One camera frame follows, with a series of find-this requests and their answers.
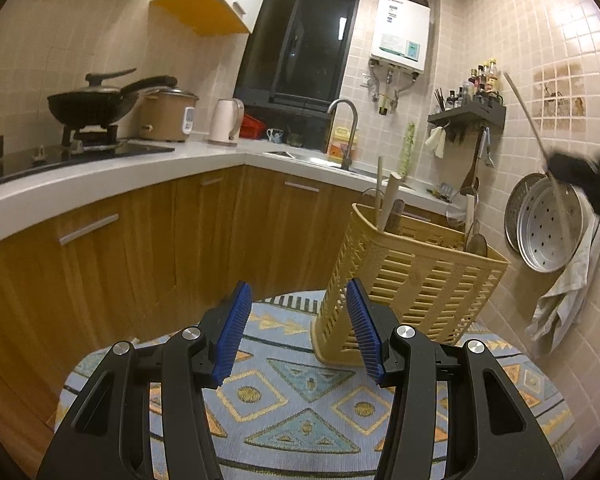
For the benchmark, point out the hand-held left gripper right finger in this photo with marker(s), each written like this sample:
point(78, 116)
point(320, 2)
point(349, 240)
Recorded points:
point(365, 335)

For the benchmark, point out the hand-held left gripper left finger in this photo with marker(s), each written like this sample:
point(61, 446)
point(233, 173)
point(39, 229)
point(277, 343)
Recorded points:
point(232, 335)

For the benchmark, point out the wooden chopstick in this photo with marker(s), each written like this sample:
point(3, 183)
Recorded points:
point(527, 115)
point(380, 185)

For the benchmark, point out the yellow plastic utensil basket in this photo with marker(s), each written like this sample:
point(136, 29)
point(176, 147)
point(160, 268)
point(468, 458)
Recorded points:
point(415, 280)

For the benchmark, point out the white utensil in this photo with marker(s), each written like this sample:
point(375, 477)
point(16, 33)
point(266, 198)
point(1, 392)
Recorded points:
point(470, 215)

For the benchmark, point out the metal spoon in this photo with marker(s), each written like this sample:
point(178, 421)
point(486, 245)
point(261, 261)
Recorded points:
point(477, 245)

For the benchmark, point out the perforated metal steamer tray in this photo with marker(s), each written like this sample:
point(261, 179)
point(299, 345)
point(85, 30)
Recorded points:
point(545, 230)

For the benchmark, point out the hanging spatula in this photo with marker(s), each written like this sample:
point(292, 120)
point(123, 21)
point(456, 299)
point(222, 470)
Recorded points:
point(488, 150)

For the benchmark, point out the patterned blue tablecloth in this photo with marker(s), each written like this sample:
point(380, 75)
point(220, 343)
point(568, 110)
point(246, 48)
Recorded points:
point(290, 410)

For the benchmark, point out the grey hanging towel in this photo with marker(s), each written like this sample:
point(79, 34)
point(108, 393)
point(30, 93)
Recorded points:
point(565, 290)

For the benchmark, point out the wooden kitchen cabinets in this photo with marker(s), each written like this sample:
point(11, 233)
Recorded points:
point(180, 250)

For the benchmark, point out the hanging ladle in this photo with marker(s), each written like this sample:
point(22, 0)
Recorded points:
point(472, 170)

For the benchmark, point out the row of condiment bottles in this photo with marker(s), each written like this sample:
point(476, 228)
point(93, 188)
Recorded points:
point(480, 85)

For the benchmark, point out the white hanging cloth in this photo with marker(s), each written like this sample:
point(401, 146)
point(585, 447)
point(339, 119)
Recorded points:
point(436, 140)

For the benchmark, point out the green plant sprig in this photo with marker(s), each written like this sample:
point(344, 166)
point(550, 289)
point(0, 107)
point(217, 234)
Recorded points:
point(407, 150)

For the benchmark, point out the metal sink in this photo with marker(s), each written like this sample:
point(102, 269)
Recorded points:
point(320, 160)

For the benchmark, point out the yellow bottle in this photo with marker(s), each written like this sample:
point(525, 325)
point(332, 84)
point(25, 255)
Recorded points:
point(337, 147)

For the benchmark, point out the white countertop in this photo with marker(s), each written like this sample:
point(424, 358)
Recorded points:
point(130, 170)

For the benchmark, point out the water heater pipes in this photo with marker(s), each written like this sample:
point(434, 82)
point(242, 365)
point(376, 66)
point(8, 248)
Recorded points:
point(390, 90)

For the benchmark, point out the small cup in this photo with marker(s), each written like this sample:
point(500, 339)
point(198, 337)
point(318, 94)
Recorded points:
point(274, 135)

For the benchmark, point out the metal faucet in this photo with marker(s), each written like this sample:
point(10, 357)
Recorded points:
point(352, 130)

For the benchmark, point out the red container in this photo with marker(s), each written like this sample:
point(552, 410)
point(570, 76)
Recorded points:
point(252, 127)

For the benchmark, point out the white electric kettle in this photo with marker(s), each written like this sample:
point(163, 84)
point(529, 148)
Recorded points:
point(222, 122)

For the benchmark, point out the white water heater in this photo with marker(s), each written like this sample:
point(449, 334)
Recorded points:
point(400, 30)

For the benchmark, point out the beige rice cooker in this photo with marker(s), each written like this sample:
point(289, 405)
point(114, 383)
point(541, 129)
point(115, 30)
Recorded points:
point(162, 117)

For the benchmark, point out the black gas stove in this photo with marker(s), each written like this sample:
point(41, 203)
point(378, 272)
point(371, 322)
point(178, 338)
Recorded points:
point(55, 157)

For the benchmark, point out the black wok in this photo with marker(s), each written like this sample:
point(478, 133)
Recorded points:
point(90, 107)

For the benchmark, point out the black wok lid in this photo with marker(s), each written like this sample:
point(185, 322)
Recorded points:
point(100, 87)

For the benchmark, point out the dark window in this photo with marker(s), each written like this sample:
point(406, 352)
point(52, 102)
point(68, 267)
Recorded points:
point(300, 45)

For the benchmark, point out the black wall shelf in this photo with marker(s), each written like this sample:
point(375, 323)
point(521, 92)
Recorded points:
point(470, 115)

